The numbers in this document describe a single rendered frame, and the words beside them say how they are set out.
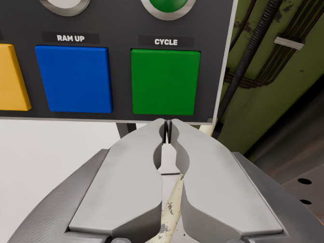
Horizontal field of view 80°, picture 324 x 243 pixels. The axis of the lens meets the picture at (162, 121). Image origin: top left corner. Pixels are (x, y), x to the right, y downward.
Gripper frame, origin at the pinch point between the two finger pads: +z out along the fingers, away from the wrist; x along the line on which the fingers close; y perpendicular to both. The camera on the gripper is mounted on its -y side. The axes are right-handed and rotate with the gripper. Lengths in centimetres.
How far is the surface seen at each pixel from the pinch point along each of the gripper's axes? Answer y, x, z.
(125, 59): -2.0, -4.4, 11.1
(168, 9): -6.9, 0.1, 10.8
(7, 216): 89, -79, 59
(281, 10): -8.4, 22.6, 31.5
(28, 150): 70, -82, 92
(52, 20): -5.5, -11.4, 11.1
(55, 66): -1.1, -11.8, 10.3
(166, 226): 38.2, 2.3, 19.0
